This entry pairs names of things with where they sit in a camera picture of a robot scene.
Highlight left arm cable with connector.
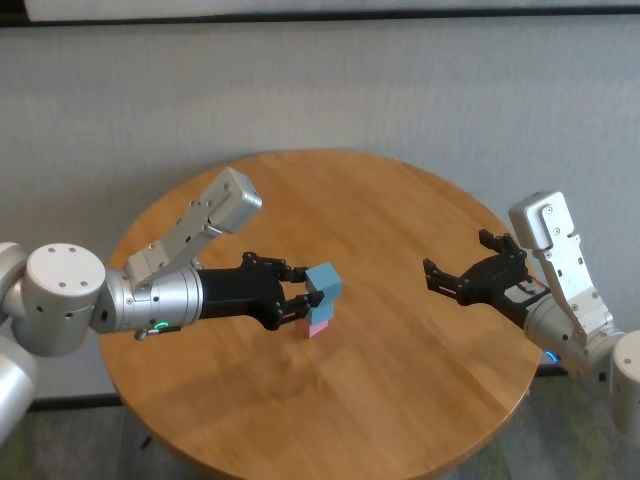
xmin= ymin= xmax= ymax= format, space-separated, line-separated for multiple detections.
xmin=133 ymin=324 xmax=182 ymax=341

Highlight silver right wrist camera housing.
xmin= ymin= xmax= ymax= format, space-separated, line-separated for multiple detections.
xmin=508 ymin=189 xmax=626 ymax=346

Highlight black wall trim strip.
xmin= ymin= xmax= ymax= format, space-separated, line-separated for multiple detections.
xmin=0 ymin=0 xmax=640 ymax=27

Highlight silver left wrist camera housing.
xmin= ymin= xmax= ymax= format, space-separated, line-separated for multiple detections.
xmin=122 ymin=166 xmax=264 ymax=291

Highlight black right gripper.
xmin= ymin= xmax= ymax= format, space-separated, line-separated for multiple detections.
xmin=422 ymin=228 xmax=551 ymax=331

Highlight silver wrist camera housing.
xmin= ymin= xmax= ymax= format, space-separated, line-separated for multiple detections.
xmin=508 ymin=189 xmax=626 ymax=346
xmin=122 ymin=166 xmax=264 ymax=291

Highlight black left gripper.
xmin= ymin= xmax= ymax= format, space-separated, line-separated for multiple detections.
xmin=197 ymin=251 xmax=325 ymax=332

